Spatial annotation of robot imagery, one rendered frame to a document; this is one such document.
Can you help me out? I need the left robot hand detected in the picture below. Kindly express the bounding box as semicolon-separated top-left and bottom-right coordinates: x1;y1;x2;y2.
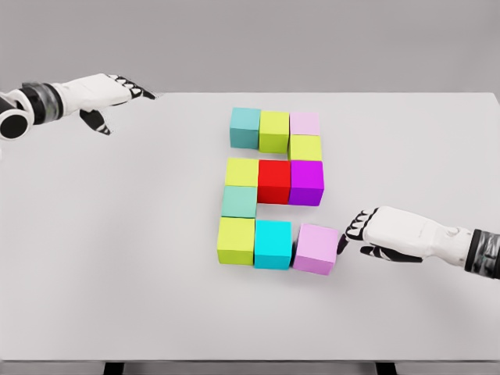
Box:
68;73;157;137

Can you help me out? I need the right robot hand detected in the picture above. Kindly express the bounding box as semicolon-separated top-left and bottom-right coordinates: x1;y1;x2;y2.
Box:
337;205;437;264

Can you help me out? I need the pink-lilac cube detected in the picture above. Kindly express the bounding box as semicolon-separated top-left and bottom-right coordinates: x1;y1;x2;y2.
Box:
292;223;340;277

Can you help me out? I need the purple cube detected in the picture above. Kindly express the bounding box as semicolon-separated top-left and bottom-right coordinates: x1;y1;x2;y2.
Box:
288;159;325;207

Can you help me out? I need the yellow-green cube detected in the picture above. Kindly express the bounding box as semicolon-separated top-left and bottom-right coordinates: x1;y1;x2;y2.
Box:
216;216;256;266
258;110;291;155
223;157;260;188
288;134;323;163

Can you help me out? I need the cyan cube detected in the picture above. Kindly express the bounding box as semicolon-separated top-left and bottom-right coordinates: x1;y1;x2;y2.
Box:
253;219;293;270

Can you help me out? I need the red cube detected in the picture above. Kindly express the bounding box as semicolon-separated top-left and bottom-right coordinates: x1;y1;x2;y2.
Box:
256;159;292;205

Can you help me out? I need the pale pink cube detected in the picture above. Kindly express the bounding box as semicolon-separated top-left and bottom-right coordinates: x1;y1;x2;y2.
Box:
289;112;322;138

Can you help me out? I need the teal cube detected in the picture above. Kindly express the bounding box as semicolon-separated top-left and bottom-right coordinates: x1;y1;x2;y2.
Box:
229;107;262;150

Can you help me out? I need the mint green cube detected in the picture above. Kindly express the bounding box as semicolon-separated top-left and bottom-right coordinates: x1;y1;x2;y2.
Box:
220;184;258;220

